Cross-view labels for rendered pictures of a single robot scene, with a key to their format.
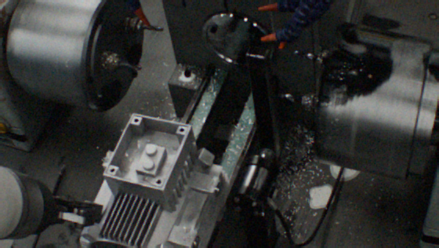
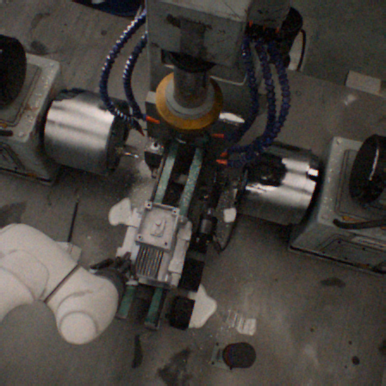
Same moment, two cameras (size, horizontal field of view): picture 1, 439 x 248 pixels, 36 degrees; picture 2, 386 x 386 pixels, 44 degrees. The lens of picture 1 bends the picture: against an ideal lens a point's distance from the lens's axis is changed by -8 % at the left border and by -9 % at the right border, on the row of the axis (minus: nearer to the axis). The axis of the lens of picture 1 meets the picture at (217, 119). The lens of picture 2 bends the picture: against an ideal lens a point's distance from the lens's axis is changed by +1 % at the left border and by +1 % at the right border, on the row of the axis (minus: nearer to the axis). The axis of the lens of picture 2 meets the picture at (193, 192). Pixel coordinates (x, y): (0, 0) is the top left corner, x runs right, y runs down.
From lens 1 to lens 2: 55 cm
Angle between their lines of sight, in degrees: 22
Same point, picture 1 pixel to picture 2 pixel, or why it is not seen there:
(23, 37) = (59, 137)
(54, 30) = (83, 136)
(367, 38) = (272, 156)
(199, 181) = (181, 233)
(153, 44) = not seen: hidden behind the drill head
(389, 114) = (283, 201)
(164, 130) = (163, 208)
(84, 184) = (93, 207)
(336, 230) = (239, 236)
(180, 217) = (172, 254)
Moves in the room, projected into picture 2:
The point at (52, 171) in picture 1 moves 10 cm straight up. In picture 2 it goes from (70, 199) to (64, 189)
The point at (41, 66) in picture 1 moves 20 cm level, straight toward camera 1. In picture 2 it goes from (73, 155) to (106, 209)
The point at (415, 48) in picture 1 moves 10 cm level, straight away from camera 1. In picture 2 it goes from (301, 162) to (305, 132)
